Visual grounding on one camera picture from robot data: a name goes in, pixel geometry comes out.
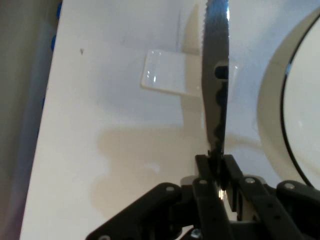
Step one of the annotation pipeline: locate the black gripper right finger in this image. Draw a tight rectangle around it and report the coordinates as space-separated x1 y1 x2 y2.
223 154 320 240

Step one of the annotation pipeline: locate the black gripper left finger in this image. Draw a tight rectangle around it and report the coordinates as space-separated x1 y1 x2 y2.
84 154 235 240

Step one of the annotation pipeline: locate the serrated silver table knife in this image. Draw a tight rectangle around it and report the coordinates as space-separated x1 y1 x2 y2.
199 0 231 200

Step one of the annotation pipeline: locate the white plate with dark rim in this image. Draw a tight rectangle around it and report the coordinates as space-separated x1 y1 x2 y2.
279 11 320 189

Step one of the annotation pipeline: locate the clear plastic rest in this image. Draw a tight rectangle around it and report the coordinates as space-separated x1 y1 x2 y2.
139 49 241 98

